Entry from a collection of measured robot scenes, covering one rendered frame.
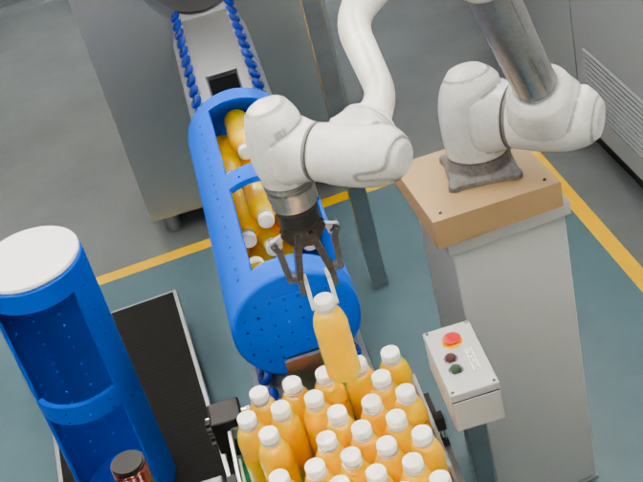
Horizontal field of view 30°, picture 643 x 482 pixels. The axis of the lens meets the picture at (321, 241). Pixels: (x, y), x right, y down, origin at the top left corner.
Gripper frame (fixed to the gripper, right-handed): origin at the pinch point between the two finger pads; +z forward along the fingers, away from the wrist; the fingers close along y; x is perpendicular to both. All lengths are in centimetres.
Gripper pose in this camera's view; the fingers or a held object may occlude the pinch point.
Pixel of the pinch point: (320, 289)
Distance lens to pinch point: 226.3
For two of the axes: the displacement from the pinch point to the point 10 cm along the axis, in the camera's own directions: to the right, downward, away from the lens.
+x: 2.0, 5.5, -8.1
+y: -9.5, 3.0, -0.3
